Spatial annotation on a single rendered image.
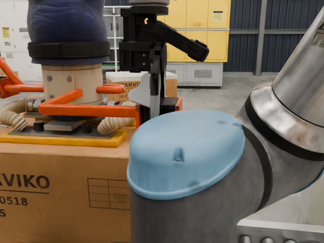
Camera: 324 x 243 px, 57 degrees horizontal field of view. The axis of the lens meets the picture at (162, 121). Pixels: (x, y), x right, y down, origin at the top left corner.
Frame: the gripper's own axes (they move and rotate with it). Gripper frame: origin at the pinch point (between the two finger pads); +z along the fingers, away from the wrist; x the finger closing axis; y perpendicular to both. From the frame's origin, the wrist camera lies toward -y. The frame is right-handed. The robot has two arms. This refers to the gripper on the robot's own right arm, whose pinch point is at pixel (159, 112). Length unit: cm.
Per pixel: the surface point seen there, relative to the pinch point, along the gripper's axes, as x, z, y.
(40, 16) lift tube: -16.0, -19.3, 32.7
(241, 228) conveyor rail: -53, 63, -27
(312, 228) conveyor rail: -55, 61, -56
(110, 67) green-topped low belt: -730, 71, 242
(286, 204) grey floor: -175, 121, -83
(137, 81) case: -201, 25, 50
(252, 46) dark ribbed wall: -1088, 21, -179
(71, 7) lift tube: -17.0, -21.3, 24.9
